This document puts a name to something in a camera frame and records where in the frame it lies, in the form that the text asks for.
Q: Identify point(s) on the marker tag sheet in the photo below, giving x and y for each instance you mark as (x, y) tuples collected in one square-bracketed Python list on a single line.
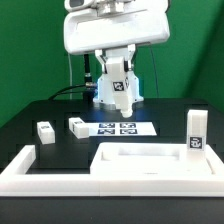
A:
[(122, 129)]

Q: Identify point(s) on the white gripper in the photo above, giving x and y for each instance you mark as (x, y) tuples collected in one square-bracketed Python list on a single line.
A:
[(85, 32)]

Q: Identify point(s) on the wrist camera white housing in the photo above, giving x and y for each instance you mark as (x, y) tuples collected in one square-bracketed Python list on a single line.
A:
[(75, 5)]

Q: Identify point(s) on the white U-shaped fence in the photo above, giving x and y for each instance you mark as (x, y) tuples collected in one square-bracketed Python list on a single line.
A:
[(15, 180)]

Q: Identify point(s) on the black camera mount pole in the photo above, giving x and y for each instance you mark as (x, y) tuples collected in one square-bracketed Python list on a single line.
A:
[(88, 93)]

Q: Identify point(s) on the white desk top panel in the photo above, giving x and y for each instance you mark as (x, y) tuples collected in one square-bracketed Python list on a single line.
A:
[(145, 159)]

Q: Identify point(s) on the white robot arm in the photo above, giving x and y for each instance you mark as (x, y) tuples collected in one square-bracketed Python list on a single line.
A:
[(105, 8)]

